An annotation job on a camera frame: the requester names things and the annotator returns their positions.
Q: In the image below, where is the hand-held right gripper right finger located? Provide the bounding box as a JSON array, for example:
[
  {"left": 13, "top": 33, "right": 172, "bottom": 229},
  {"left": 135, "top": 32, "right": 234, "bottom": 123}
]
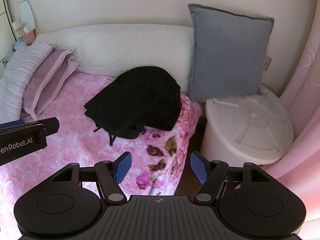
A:
[{"left": 190, "top": 151, "right": 272, "bottom": 203}]

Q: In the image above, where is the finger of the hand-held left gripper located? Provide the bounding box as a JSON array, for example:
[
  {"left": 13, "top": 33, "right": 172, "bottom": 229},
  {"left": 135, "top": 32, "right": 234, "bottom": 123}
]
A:
[
  {"left": 0, "top": 117, "right": 60, "bottom": 133},
  {"left": 0, "top": 124, "right": 48, "bottom": 138}
]

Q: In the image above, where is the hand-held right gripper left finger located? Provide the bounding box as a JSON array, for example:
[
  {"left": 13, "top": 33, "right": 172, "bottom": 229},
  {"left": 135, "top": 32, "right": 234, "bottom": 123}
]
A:
[{"left": 50, "top": 151, "right": 132, "bottom": 204}]

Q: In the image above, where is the black clothes pile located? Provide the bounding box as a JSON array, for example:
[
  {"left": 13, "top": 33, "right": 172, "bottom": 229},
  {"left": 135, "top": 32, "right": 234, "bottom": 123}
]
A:
[{"left": 84, "top": 66, "right": 181, "bottom": 146}]

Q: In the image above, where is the pink floral blanket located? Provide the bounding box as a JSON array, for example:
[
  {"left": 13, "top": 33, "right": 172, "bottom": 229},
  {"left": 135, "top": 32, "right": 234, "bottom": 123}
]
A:
[{"left": 0, "top": 71, "right": 203, "bottom": 238}]

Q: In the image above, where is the pink pillow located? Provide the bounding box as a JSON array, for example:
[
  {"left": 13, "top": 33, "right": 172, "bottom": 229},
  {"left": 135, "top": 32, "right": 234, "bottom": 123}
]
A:
[{"left": 23, "top": 48, "right": 80, "bottom": 120}]

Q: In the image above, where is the lilac striped quilt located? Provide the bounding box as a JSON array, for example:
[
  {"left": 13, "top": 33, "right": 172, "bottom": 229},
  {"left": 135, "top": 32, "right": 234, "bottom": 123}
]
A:
[{"left": 0, "top": 40, "right": 56, "bottom": 125}]

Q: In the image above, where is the white round plastic tub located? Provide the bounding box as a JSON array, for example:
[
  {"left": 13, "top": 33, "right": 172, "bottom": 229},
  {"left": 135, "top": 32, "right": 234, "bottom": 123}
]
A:
[{"left": 200, "top": 85, "right": 295, "bottom": 166}]

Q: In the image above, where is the blue crumpled cloth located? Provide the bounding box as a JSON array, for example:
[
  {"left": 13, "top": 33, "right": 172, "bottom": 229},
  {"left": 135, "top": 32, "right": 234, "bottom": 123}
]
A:
[{"left": 13, "top": 39, "right": 27, "bottom": 51}]

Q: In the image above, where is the pink box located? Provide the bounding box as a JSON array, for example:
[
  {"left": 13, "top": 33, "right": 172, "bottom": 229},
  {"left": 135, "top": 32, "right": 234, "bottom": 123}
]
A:
[{"left": 23, "top": 31, "right": 36, "bottom": 43}]

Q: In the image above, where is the white padded headboard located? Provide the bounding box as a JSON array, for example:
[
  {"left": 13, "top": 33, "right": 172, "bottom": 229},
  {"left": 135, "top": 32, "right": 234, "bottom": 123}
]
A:
[{"left": 36, "top": 24, "right": 198, "bottom": 92}]

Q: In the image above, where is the white wardrobe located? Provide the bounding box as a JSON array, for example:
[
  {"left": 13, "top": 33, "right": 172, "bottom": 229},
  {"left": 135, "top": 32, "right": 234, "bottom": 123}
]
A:
[{"left": 0, "top": 0, "right": 18, "bottom": 67}]

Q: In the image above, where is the pink curtain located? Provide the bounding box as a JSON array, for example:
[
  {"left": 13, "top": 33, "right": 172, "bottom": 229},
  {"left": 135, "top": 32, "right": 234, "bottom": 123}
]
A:
[{"left": 262, "top": 0, "right": 320, "bottom": 238}]

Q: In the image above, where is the grey-blue square cushion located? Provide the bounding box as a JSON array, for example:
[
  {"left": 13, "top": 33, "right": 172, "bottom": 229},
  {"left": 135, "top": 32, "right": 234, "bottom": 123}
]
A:
[{"left": 187, "top": 3, "right": 275, "bottom": 103}]

